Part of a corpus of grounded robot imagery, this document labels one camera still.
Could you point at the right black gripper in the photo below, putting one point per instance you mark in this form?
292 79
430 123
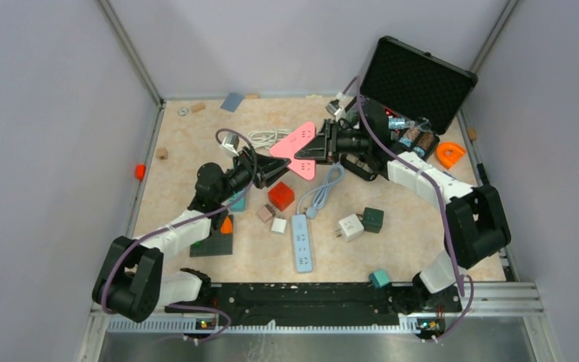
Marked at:
320 148

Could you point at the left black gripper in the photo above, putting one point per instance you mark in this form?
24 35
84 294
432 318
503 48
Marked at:
271 169

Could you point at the red cube socket adapter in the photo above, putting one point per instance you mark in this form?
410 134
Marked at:
281 196

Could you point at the pink triangular power strip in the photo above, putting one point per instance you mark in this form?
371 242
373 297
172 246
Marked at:
291 144

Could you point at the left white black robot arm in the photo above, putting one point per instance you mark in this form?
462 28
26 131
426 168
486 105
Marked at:
130 280

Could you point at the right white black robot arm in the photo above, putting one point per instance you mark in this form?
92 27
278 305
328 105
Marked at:
473 218

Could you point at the pink brown charger plug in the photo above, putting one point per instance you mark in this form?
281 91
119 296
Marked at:
266 213

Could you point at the teal small plug adapter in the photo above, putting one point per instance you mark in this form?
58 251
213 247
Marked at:
379 278

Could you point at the teal power strip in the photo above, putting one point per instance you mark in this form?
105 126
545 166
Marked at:
237 203

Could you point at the small white charger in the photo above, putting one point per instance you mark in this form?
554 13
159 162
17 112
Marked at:
278 226

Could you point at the light blue power strip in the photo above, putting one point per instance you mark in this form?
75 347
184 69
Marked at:
307 208

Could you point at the orange arch block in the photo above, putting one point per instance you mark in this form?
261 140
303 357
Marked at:
227 226

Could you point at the grey blue card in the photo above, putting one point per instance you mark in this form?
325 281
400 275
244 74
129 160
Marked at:
232 102

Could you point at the white cube socket adapter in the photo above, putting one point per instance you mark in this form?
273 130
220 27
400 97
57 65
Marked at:
349 228

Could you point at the dark green cube adapter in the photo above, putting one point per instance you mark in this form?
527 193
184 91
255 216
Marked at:
372 220

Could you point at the dark grey building baseplate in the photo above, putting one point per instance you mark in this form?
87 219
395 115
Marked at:
215 244

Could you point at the wooden block top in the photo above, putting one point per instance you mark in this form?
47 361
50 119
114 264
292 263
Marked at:
197 107

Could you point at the wooden block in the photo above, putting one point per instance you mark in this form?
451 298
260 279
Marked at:
471 133
197 107

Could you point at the metal washer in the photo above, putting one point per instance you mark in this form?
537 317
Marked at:
183 111

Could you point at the black open case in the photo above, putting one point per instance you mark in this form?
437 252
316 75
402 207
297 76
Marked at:
411 97

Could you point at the orange arch toy right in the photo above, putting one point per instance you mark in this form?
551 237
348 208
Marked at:
448 154

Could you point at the red orange clip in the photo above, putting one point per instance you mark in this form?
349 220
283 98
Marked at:
140 172

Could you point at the wooden block right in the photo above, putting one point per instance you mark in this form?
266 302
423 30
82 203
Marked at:
471 133

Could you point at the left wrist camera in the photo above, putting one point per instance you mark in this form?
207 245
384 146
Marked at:
230 144

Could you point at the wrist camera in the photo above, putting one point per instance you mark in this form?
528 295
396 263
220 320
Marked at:
230 144
335 109

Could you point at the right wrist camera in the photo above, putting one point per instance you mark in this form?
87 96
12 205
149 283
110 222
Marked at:
335 109

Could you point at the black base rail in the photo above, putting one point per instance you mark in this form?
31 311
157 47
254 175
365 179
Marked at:
324 304

